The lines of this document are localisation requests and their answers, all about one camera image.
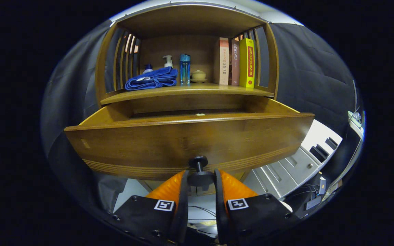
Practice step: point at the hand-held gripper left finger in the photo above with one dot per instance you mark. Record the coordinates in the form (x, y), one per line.
(184, 205)

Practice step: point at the white drawer unit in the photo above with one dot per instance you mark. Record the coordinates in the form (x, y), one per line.
(286, 171)

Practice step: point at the tall blue glass bottle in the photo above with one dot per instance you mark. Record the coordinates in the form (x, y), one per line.
(184, 70)

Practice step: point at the blue folded towel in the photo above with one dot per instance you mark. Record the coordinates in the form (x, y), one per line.
(156, 80)

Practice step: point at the beige lidded teacup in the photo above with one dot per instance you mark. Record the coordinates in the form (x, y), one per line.
(198, 76)

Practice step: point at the yellow book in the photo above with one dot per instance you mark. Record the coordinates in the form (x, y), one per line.
(246, 63)

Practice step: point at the wooden drawer with black knob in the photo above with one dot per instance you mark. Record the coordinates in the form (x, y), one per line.
(183, 143)

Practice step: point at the small blue-capped lotion bottle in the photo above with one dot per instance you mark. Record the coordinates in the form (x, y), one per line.
(147, 70)

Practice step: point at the white pump bottle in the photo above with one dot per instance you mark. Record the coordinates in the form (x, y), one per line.
(168, 63)

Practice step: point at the beige book with orange band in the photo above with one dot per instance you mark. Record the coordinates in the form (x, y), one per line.
(223, 61)

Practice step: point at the small white adapter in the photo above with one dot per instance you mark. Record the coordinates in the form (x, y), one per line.
(322, 186)

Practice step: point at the wooden countertop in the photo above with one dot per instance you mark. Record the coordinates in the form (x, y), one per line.
(200, 89)

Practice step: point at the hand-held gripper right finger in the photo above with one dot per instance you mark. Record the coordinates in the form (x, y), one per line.
(219, 205)

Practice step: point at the wooden cabinet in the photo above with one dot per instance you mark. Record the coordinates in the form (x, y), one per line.
(190, 20)

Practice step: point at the brown book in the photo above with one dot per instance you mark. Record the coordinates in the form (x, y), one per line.
(235, 63)

